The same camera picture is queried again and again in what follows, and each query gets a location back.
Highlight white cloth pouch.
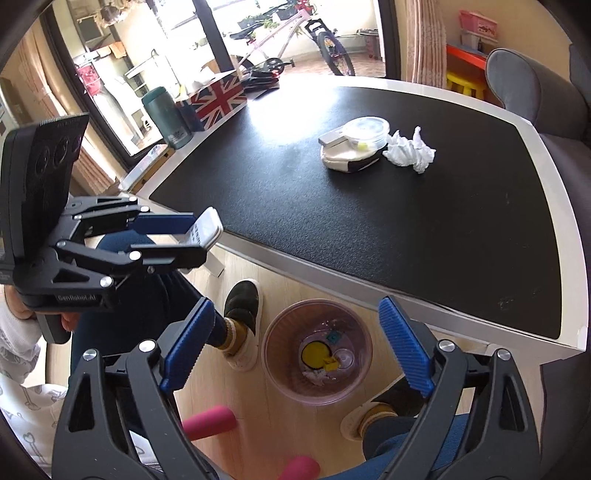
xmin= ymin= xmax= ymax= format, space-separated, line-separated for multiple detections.
xmin=321 ymin=145 xmax=384 ymax=174

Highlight clear lidded plastic container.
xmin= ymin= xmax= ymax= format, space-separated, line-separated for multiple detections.
xmin=344 ymin=116 xmax=391 ymax=152

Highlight pink patterned curtain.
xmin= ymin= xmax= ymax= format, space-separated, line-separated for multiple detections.
xmin=402 ymin=0 xmax=446 ymax=88

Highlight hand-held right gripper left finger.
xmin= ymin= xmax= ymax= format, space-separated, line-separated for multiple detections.
xmin=53 ymin=296 xmax=232 ymax=480

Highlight person's left shoe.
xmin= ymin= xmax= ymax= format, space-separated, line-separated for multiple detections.
xmin=222 ymin=279 xmax=263 ymax=372

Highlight grey flat packet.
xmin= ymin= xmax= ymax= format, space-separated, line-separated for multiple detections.
xmin=318 ymin=129 xmax=354 ymax=147

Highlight person's left leg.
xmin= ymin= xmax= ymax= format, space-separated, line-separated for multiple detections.
xmin=69 ymin=231 xmax=232 ymax=354

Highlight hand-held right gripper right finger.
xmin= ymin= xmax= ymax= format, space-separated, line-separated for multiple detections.
xmin=378 ymin=295 xmax=542 ymax=480

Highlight yellow plastic stool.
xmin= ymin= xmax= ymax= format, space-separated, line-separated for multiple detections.
xmin=445 ymin=71 xmax=488 ymax=100

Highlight person's right shoe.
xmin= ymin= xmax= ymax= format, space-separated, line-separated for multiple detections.
xmin=340 ymin=376 xmax=428 ymax=441

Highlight yellow round sponge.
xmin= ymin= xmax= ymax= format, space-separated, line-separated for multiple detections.
xmin=301 ymin=340 xmax=334 ymax=370

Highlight grey sofa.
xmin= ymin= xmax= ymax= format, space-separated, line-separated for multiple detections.
xmin=485 ymin=41 xmax=591 ymax=222

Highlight red hanging bag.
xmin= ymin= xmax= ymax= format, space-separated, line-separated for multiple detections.
xmin=76 ymin=65 xmax=100 ymax=96

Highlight person's leg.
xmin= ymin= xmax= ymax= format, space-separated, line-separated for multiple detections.
xmin=69 ymin=231 xmax=232 ymax=354
xmin=362 ymin=413 xmax=467 ymax=480

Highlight black bicycle helmet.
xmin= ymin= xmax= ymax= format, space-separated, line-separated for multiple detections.
xmin=238 ymin=65 xmax=281 ymax=90

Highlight flag print tissue box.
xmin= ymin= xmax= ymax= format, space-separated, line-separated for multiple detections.
xmin=173 ymin=71 xmax=247 ymax=134

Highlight person's right leg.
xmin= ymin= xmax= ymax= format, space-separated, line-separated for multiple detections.
xmin=362 ymin=413 xmax=467 ymax=480

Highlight person's shoe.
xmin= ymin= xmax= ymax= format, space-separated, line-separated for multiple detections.
xmin=340 ymin=376 xmax=428 ymax=441
xmin=222 ymin=279 xmax=263 ymax=372

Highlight red kids table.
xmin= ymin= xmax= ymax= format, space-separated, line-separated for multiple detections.
xmin=445 ymin=44 xmax=490 ymax=70

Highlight pink storage box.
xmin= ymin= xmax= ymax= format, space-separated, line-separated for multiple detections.
xmin=458 ymin=10 xmax=499 ymax=40

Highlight green thermos bottle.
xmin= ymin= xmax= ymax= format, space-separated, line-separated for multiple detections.
xmin=141 ymin=86 xmax=192 ymax=149

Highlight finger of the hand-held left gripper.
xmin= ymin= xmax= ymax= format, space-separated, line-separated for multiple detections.
xmin=60 ymin=196 xmax=197 ymax=243
xmin=55 ymin=237 xmax=208 ymax=288

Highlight pink translucent bin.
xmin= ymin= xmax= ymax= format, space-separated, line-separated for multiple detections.
xmin=261 ymin=299 xmax=374 ymax=407

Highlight pink foam handle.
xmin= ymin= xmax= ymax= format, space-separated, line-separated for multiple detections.
xmin=277 ymin=456 xmax=320 ymax=480
xmin=184 ymin=406 xmax=236 ymax=441

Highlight person's left forearm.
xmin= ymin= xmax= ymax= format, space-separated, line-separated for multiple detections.
xmin=0 ymin=318 xmax=70 ymax=467

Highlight white bicycle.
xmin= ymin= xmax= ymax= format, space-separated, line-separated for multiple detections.
xmin=222 ymin=0 xmax=356 ymax=77

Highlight person's left hand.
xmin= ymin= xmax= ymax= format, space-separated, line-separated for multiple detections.
xmin=0 ymin=285 xmax=37 ymax=322

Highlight white flat box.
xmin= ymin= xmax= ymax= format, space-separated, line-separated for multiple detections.
xmin=117 ymin=143 xmax=176 ymax=192

